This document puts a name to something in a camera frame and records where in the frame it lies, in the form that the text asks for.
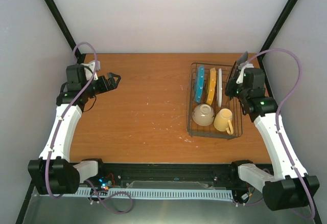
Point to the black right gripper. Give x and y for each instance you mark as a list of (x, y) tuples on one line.
[(229, 91)]

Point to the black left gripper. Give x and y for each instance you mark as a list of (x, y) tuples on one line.
[(113, 85)]

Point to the black striped plate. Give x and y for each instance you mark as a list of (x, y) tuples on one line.
[(233, 73)]

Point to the white blue striped plate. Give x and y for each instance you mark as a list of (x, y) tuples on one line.
[(219, 88)]

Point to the orange polka dot plate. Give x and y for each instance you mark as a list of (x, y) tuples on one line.
[(210, 86)]

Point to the yellow ceramic mug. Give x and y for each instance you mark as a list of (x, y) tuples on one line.
[(223, 121)]

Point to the teal polka dot plate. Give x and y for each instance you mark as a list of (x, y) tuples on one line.
[(199, 83)]

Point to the cream ceramic bowl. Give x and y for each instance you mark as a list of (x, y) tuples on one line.
[(203, 115)]

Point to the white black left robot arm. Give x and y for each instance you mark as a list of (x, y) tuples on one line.
[(52, 173)]

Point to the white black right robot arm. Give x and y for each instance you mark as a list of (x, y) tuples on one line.
[(289, 186)]

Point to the metal floor plate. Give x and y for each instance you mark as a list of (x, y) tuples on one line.
[(43, 209)]

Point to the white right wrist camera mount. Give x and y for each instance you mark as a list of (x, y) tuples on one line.
[(241, 72)]

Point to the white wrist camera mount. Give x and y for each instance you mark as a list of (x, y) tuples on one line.
[(241, 72), (89, 70)]

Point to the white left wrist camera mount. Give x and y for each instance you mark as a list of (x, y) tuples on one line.
[(89, 70)]

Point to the dark wire dish rack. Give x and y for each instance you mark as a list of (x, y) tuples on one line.
[(231, 104)]

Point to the white slotted cable duct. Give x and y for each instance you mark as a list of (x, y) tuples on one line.
[(154, 194)]

